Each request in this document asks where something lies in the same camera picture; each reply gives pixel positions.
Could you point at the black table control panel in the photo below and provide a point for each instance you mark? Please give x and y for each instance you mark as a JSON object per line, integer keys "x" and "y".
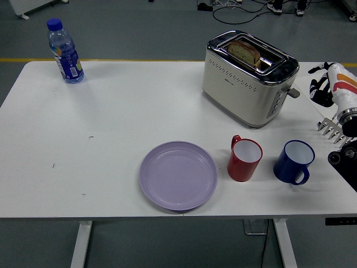
{"x": 340, "y": 221}

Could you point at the white equipment base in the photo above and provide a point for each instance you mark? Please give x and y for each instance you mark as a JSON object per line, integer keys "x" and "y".
{"x": 352, "y": 9}

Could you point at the blue mug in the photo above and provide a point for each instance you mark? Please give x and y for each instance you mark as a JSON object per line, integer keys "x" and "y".
{"x": 287, "y": 167}

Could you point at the white table leg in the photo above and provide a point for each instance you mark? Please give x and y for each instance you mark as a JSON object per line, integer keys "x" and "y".
{"x": 285, "y": 245}
{"x": 81, "y": 245}

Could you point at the blue-capped plastic water bottle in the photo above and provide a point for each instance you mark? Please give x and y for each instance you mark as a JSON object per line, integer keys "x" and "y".
{"x": 67, "y": 56}

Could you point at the lilac round plate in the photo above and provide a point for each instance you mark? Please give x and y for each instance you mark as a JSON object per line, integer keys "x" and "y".
{"x": 178, "y": 176}

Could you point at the person's foot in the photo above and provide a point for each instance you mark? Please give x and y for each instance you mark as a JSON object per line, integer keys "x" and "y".
{"x": 300, "y": 9}
{"x": 275, "y": 8}

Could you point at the clear plastic under-table bracket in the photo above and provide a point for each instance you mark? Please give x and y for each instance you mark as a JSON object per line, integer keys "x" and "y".
{"x": 255, "y": 227}

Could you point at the metal toast rack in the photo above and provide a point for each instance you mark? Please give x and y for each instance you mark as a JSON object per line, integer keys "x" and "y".
{"x": 330, "y": 129}

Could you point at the brown bread slice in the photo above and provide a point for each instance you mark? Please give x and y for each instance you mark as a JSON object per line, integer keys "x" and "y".
{"x": 242, "y": 51}

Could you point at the white panel stand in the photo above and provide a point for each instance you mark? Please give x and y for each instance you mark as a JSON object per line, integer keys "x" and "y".
{"x": 28, "y": 5}

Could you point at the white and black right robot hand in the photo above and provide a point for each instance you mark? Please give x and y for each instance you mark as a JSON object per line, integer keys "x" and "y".
{"x": 344, "y": 89}

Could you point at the red mug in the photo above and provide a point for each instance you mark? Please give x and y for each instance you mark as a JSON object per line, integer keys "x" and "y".
{"x": 241, "y": 169}

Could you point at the cream and chrome toaster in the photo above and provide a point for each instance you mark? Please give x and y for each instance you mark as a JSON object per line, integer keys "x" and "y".
{"x": 240, "y": 92}

